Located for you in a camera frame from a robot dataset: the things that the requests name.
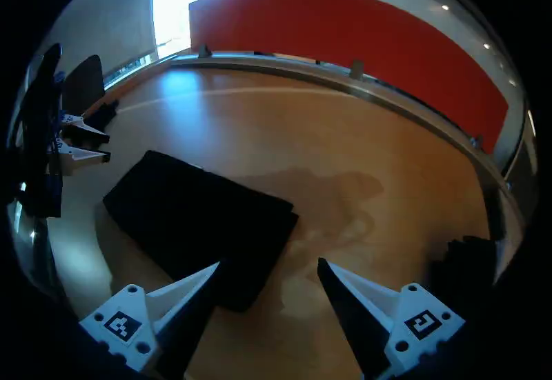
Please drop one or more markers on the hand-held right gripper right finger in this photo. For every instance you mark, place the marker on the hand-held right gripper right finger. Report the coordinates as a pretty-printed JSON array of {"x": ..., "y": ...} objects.
[{"x": 390, "y": 311}]

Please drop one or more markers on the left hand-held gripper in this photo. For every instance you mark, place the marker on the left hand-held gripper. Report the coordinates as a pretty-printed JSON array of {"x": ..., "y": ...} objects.
[{"x": 36, "y": 134}]

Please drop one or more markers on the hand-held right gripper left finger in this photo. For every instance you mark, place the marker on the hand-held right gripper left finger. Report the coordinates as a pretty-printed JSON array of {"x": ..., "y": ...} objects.
[{"x": 148, "y": 315}]

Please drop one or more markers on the black towel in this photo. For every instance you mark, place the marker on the black towel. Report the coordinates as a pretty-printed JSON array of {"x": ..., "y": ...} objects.
[{"x": 202, "y": 225}]

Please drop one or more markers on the black office chair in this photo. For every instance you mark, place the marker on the black office chair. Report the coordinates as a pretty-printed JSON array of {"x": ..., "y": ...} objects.
[{"x": 88, "y": 82}]

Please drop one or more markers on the stack of black towels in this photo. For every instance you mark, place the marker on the stack of black towels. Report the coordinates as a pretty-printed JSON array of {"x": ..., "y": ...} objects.
[{"x": 465, "y": 263}]

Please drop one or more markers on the red desk screen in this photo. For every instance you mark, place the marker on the red desk screen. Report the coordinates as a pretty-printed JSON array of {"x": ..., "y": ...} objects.
[{"x": 353, "y": 48}]

